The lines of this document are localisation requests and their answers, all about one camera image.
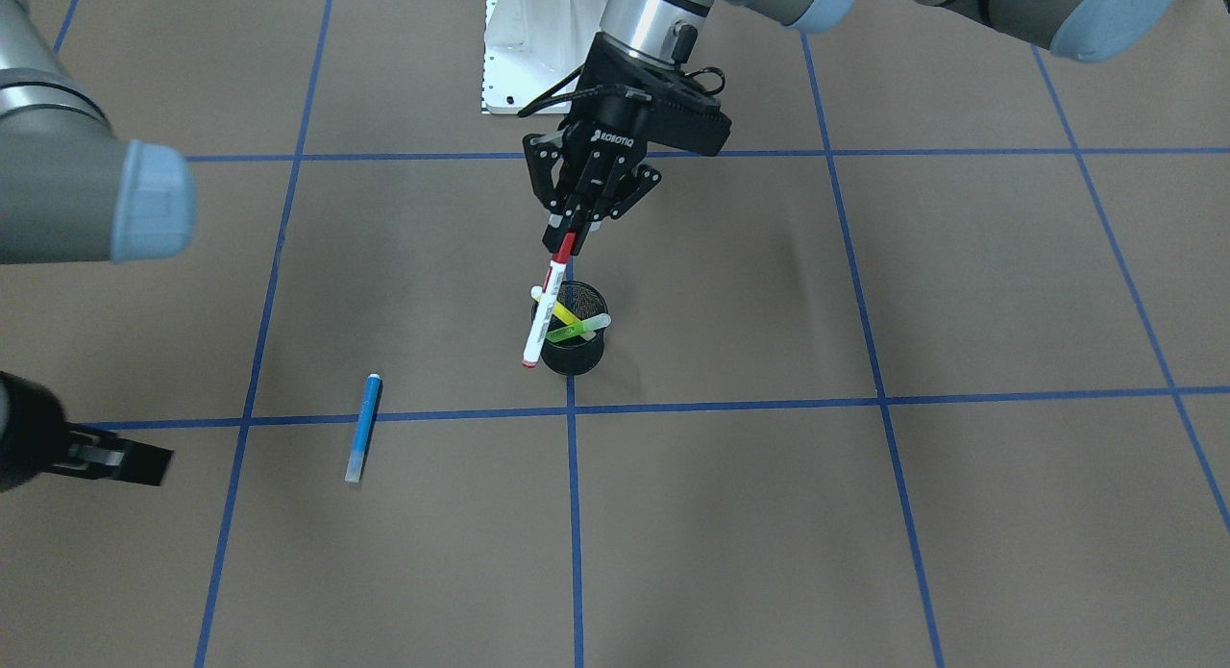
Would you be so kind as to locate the black mesh pen cup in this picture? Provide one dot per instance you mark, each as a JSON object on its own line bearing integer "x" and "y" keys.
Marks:
{"x": 580, "y": 353}

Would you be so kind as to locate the yellow highlighter pen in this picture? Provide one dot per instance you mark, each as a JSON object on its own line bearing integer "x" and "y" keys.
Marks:
{"x": 560, "y": 312}

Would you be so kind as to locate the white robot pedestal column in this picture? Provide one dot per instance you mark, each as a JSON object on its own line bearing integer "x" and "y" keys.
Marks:
{"x": 531, "y": 44}

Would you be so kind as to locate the green highlighter pen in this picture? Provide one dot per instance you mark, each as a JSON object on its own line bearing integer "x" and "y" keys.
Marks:
{"x": 588, "y": 328}

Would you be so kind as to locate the red white marker pen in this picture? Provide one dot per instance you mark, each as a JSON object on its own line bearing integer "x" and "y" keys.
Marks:
{"x": 544, "y": 311}

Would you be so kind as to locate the blue marker pen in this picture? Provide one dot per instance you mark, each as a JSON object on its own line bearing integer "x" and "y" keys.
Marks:
{"x": 362, "y": 437}

